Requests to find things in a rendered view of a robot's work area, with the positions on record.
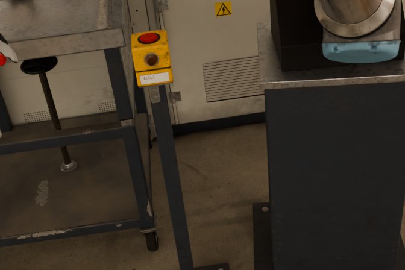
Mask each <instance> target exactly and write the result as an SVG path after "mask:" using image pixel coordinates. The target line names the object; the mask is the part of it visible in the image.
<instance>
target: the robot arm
mask: <svg viewBox="0 0 405 270"><path fill-rule="evenodd" d="M314 7H315V13H316V16H317V18H318V20H319V21H320V23H321V25H322V26H323V39H322V50H323V55H324V57H326V58H327V59H329V60H333V61H338V62H344V63H375V62H381V61H387V60H390V59H393V58H394V57H396V56H397V55H398V50H399V45H400V42H401V40H400V21H401V0H314ZM0 53H1V54H2V55H3V56H5V57H8V58H9V59H10V60H11V61H12V62H15V63H18V62H19V61H18V59H17V55H16V53H15V52H14V51H13V49H12V47H11V46H10V45H9V44H8V42H7V41H6V40H5V38H4V37H3V36H2V34H1V33H0Z"/></svg>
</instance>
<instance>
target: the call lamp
mask: <svg viewBox="0 0 405 270"><path fill-rule="evenodd" d="M144 63H145V64H146V65H147V66H150V67H153V66H156V65H157V64H158V63H159V56H158V55H157V54H156V53H153V52H150V53H147V54H146V55H145V56H144Z"/></svg>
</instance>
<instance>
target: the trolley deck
mask: <svg viewBox="0 0 405 270"><path fill-rule="evenodd" d="M97 9H98V0H0V33H1V34H2V36H3V37H4V38H5V40H6V41H7V42H8V44H9V45H10V46H11V47H12V49H13V51H14V52H15V53H16V55H17V59H18V61H24V60H32V59H37V58H46V57H55V56H59V55H68V54H76V53H82V52H90V51H99V50H103V49H112V48H121V47H126V0H113V9H112V23H111V28H109V29H104V30H96V29H95V28H96V15H97Z"/></svg>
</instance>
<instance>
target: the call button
mask: <svg viewBox="0 0 405 270"><path fill-rule="evenodd" d="M157 38H158V35H156V34H155V33H145V34H143V35H142V36H141V37H140V41H142V42H152V41H155V40H156V39H157Z"/></svg>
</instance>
